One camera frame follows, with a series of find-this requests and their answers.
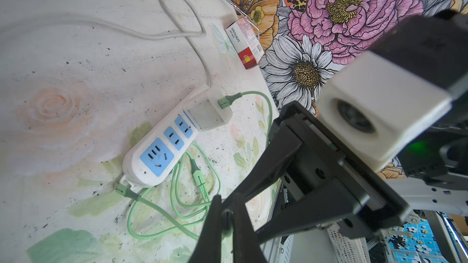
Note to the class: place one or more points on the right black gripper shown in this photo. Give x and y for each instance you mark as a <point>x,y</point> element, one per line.
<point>328,182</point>

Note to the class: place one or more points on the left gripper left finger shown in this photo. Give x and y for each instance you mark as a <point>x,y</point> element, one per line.
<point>208,248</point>

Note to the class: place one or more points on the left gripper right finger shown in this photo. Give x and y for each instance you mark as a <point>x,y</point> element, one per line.
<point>245,241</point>

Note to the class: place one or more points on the white usb charger adapter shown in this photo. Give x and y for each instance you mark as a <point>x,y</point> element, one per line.
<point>206,113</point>

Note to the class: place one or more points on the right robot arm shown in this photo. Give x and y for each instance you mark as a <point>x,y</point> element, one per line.
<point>434,48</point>

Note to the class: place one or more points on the red white medicine box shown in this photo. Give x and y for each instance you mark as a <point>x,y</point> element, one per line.
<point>245,43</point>

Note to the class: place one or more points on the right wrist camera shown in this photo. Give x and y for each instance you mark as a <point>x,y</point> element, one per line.
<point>398,104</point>

